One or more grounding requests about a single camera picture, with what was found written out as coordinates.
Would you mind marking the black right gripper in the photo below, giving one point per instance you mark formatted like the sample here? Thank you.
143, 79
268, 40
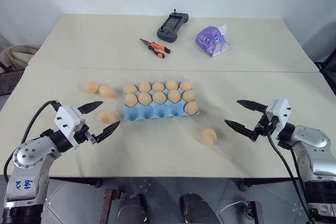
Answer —
263, 128

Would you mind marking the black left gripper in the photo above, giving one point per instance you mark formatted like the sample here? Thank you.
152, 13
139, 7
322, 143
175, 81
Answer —
83, 135

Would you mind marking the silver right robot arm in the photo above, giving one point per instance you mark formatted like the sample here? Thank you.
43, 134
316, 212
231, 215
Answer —
312, 150

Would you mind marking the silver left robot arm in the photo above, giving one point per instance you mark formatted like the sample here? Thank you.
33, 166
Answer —
29, 155

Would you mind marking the blue egg carton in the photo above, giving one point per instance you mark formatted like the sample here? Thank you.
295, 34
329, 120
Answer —
147, 113

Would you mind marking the beige egg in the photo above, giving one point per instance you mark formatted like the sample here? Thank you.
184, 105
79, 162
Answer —
174, 95
191, 108
186, 85
106, 91
106, 117
158, 86
130, 100
159, 97
145, 86
145, 98
171, 84
90, 87
188, 95
209, 136
129, 88

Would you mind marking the black table caster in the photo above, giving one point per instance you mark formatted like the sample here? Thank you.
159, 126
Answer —
96, 183
242, 184

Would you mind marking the purple tissue pack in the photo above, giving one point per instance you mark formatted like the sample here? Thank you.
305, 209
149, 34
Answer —
212, 41

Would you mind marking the orange black pliers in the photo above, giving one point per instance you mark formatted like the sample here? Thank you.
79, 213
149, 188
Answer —
156, 47

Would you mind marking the dark rounded shape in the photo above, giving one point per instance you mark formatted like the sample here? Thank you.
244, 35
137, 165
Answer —
198, 209
132, 209

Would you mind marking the beige fabric bag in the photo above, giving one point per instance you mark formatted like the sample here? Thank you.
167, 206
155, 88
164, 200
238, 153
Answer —
15, 57

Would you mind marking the grey handheld remote controller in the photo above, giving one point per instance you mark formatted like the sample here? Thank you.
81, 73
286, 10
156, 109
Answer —
172, 26

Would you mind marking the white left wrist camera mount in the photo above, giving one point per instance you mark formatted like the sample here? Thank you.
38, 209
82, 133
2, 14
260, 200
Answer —
68, 121

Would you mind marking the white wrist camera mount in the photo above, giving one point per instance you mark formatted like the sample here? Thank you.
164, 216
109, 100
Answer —
68, 121
278, 111

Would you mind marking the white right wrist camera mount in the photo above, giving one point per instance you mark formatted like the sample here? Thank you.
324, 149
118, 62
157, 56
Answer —
278, 111

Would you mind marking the brown metal frame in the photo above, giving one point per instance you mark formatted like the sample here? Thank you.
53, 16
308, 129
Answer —
113, 203
254, 212

